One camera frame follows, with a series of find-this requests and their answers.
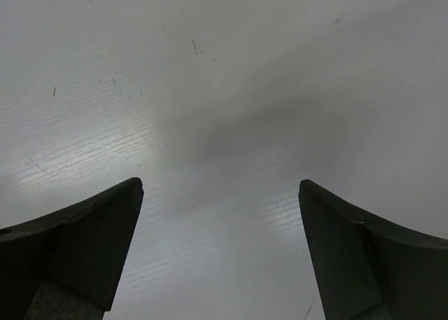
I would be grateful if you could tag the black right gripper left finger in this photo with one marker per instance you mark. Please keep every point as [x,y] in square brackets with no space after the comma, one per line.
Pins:
[68,264]

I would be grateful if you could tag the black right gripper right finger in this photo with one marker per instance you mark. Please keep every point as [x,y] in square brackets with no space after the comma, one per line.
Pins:
[367,267]

